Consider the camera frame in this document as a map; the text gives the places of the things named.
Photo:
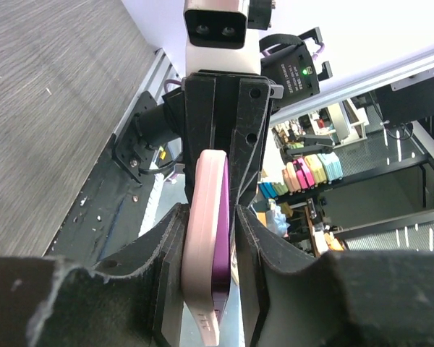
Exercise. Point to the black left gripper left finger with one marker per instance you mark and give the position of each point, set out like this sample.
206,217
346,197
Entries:
131,298

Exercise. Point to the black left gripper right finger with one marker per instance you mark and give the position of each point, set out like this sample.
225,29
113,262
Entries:
352,298

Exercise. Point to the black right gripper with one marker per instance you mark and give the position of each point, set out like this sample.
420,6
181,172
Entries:
227,111

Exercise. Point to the pink phone case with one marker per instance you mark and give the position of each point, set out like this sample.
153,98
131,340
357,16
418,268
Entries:
199,245

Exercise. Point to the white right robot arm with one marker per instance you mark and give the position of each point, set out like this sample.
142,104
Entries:
284,58

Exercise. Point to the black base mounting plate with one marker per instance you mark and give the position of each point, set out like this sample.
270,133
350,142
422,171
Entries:
118,201

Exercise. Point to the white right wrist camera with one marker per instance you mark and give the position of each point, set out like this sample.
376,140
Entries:
218,37

